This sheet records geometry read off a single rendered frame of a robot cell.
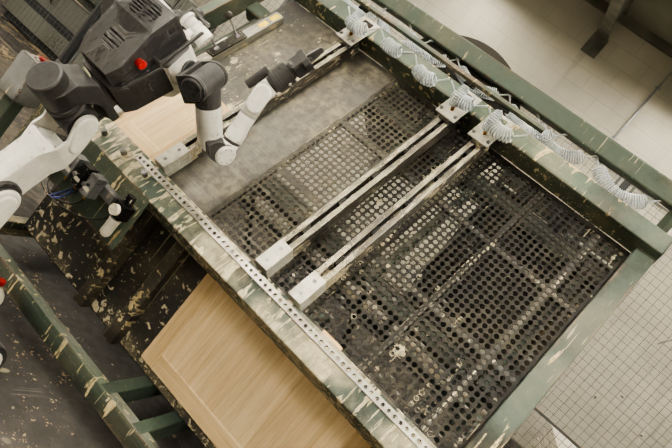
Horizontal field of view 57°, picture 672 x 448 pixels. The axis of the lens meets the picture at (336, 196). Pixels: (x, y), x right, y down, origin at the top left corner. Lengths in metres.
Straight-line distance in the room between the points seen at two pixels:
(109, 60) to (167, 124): 0.64
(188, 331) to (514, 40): 5.77
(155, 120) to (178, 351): 0.94
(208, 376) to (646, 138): 5.81
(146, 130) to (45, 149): 0.59
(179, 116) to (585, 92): 5.47
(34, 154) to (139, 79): 0.41
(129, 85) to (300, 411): 1.28
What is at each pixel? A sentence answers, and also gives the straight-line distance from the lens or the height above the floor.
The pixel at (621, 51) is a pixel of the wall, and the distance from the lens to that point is 7.60.
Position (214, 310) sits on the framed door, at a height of 0.61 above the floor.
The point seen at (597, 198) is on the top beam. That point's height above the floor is 1.88.
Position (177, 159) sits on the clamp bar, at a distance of 2.49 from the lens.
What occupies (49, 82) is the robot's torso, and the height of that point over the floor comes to 1.03.
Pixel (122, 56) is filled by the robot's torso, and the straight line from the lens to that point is 2.09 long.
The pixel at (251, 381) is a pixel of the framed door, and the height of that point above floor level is 0.52.
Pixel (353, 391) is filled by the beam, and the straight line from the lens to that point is 2.07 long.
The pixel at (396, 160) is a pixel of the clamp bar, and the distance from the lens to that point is 2.54.
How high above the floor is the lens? 1.49
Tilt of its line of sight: 6 degrees down
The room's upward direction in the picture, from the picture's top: 39 degrees clockwise
